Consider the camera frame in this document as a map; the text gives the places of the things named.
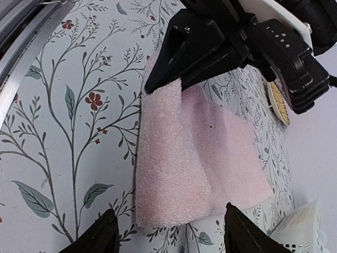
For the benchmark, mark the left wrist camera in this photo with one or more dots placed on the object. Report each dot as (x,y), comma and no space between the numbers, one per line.
(267,10)

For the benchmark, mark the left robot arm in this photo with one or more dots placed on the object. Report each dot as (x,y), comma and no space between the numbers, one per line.
(320,15)

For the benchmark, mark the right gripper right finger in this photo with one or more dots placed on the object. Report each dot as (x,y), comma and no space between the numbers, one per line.
(243,236)

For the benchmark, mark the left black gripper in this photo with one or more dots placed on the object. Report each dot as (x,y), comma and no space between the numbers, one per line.
(280,54)

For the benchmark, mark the yellow woven mat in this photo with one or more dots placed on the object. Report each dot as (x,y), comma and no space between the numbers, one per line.
(277,103)

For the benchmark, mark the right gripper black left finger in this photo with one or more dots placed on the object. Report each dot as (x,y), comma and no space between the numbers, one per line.
(101,236)

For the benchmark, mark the floral tablecloth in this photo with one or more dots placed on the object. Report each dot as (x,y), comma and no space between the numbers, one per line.
(68,143)

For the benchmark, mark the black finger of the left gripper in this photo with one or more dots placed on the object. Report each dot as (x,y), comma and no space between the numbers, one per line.
(178,51)

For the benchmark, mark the pink towel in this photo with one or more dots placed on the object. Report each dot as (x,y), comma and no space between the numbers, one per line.
(193,157)

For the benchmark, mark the white plastic basket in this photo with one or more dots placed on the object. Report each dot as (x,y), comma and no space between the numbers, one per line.
(299,231)

